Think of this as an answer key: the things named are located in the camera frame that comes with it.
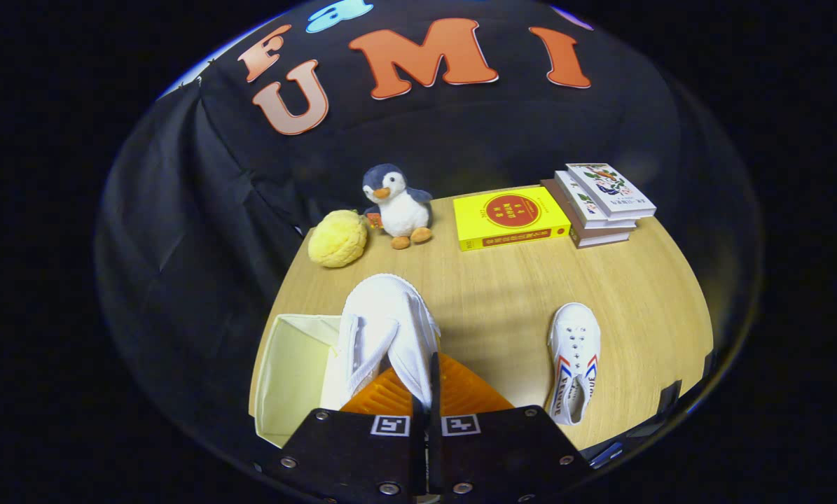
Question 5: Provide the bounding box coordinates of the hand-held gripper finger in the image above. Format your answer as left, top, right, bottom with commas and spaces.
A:
254, 367, 427, 504
429, 352, 594, 504

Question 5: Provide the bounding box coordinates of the white canvas shoe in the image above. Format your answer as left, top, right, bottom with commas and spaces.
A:
320, 273, 441, 414
546, 302, 602, 426

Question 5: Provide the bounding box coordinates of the beige fabric storage box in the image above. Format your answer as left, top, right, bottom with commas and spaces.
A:
249, 314, 352, 449

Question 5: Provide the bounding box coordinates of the yellow round plush toy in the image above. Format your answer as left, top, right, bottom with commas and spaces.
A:
307, 209, 368, 269

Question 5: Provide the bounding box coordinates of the penguin plush toy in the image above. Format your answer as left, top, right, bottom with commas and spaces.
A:
361, 163, 434, 251

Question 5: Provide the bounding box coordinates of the yellow book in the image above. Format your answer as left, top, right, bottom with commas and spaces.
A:
452, 185, 572, 252

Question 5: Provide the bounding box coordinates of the white floral cover book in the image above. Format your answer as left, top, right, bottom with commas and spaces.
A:
565, 162, 657, 220

